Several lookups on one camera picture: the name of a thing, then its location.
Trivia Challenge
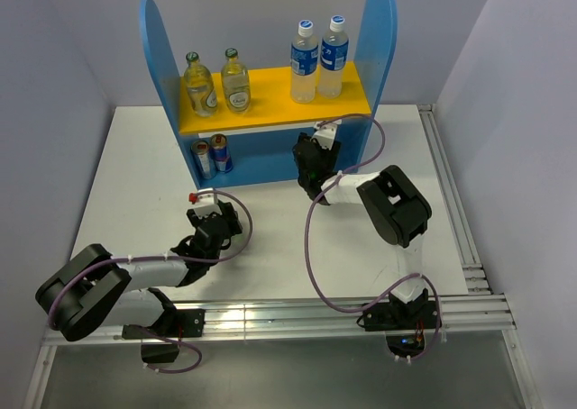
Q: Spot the blue and yellow shelf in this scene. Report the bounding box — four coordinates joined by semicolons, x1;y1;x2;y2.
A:
139;0;398;189

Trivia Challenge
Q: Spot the Chang soda water bottle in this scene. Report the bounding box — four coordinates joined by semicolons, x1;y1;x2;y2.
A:
221;48;251;114
184;51;217;117

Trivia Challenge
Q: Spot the Pocari Sweat bottle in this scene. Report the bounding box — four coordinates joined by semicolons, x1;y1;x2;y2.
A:
317;15;349;98
290;20;318;104

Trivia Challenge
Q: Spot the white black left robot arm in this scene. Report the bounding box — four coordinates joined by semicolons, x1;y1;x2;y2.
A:
35;199;243;341

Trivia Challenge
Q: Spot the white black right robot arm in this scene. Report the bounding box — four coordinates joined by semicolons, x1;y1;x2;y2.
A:
292;132;442;333

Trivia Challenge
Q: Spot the Red Bull can left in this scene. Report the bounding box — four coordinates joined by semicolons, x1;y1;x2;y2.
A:
190;140;216;179

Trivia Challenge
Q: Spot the red bull can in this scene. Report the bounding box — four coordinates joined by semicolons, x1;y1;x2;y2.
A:
210;133;234;173
190;140;216;179

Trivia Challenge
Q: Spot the Red Bull can right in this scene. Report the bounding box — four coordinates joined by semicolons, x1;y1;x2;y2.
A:
210;133;234;173

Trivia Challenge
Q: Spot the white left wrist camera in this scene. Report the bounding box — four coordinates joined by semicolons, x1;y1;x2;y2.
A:
188;188;220;218

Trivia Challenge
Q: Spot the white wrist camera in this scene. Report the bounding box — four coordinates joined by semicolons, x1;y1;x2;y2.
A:
188;188;220;218
312;120;340;150

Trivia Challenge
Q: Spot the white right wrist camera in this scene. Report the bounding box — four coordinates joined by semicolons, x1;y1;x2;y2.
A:
312;120;340;150

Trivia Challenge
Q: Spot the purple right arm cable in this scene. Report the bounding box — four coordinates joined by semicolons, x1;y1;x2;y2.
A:
305;114;445;360

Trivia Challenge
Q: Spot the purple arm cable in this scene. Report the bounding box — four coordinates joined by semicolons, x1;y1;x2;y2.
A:
47;188;253;375
305;114;445;360

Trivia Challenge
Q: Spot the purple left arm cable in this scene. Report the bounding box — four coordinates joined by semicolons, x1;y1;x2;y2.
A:
47;188;253;375

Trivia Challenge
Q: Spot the aluminium rail frame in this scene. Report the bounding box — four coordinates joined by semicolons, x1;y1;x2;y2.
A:
24;105;542;408

